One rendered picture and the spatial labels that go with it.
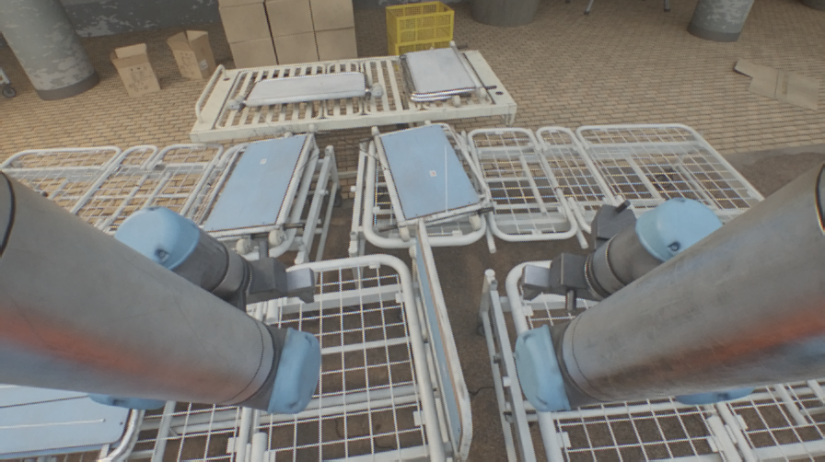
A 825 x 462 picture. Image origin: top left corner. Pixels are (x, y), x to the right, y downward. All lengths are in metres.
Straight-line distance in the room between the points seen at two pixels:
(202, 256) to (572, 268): 0.46
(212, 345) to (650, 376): 0.26
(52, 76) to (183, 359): 5.28
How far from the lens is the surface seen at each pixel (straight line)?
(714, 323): 0.22
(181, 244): 0.46
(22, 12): 5.35
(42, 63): 5.47
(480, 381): 1.94
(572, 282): 0.59
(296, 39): 4.35
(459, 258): 2.34
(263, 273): 0.60
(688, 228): 0.46
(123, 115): 4.68
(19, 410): 1.75
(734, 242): 0.21
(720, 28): 6.48
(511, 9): 5.81
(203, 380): 0.30
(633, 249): 0.49
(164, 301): 0.25
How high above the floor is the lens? 1.74
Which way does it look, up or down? 41 degrees down
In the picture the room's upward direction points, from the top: 2 degrees counter-clockwise
